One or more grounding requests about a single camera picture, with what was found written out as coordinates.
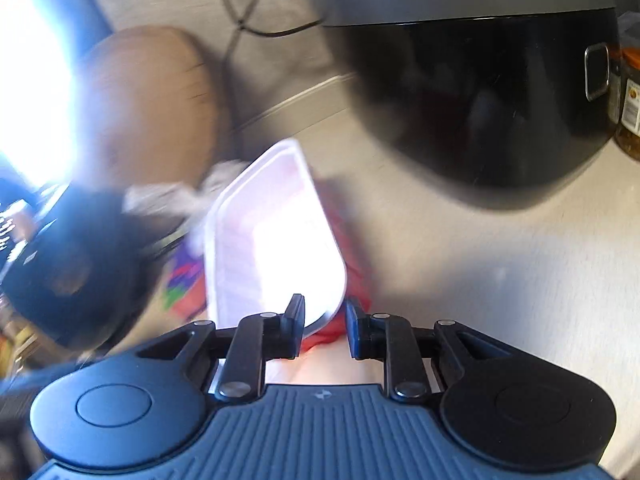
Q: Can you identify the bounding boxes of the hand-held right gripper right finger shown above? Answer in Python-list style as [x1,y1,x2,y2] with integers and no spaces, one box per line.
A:
[344,296,511,403]

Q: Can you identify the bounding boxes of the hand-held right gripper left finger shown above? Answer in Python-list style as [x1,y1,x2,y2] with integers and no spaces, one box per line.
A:
[136,292,307,403]

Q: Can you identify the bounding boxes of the white plastic tray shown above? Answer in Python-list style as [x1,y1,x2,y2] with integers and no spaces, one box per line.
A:
[202,138,349,339]

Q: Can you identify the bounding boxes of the white paper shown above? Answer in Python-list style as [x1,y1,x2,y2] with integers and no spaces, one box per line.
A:
[122,160,247,217]

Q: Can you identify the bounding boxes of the red colourful cloth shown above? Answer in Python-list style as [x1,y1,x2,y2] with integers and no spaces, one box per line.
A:
[300,180,376,358]

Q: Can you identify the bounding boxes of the colourful snack packet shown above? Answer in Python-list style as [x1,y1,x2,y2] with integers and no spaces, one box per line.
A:
[160,237,207,322]

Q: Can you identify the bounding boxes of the wooden cutting board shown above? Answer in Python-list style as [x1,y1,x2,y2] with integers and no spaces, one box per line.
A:
[75,25,229,202]

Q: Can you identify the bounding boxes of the black rice cooker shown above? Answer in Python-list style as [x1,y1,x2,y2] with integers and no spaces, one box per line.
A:
[305,0,623,211]

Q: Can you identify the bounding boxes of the dark glass jar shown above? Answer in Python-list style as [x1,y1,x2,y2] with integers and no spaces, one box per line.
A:
[606,49,624,137]

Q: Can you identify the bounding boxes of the glass jar with yellow label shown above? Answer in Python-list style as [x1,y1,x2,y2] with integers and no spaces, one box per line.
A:
[617,45,640,162]

